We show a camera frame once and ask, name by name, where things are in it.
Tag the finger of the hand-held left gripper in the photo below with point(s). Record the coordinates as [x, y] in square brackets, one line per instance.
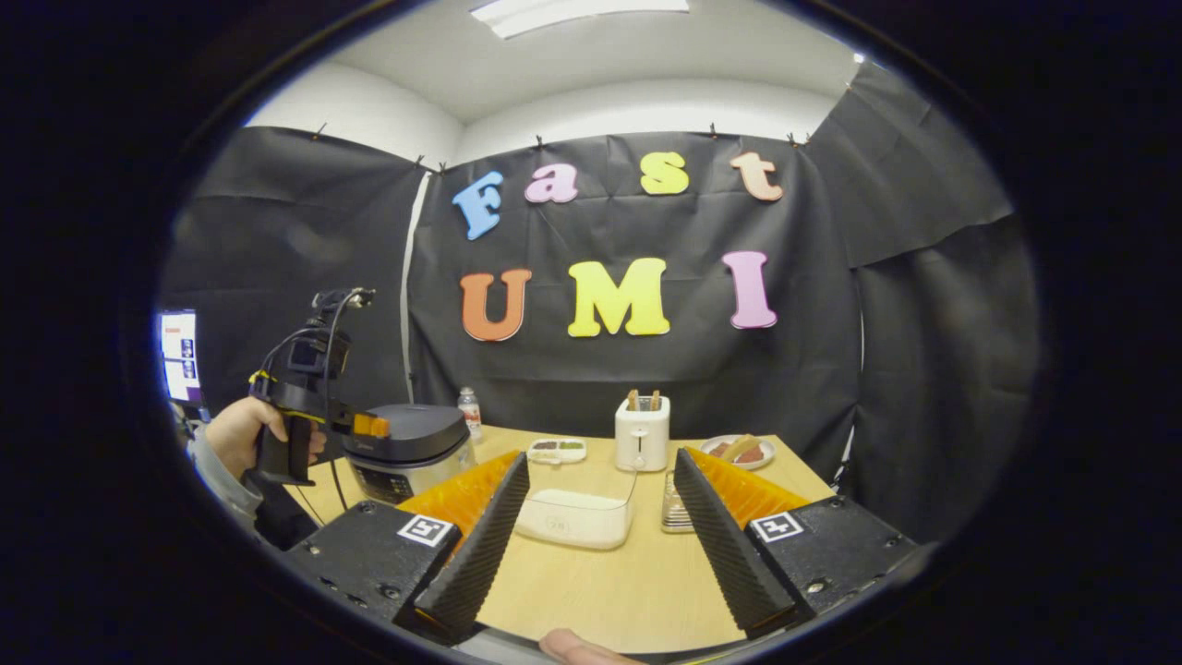
[371, 426]

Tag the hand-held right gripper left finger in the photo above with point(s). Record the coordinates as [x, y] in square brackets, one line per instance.
[476, 554]

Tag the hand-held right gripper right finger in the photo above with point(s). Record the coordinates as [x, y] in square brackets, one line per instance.
[725, 550]

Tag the dark grey rice cooker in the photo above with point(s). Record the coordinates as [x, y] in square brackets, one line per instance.
[416, 443]

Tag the clear chopstick holder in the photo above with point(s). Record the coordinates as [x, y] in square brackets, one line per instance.
[676, 508]

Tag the clear box of rice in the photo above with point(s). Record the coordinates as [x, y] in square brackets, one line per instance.
[572, 522]

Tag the wooden spoon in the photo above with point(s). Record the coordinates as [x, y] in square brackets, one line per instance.
[739, 447]

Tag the white round plate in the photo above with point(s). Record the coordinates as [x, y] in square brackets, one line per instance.
[762, 460]

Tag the small clear bottle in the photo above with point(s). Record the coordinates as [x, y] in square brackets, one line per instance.
[470, 416]

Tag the computer monitor screen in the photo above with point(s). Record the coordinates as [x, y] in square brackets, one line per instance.
[180, 356]

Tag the white divided grain dish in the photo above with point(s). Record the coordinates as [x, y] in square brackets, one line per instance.
[557, 451]

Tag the white toaster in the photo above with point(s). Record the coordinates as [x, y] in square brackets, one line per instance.
[642, 443]

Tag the black backdrop cloth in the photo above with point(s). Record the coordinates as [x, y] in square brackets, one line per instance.
[831, 369]

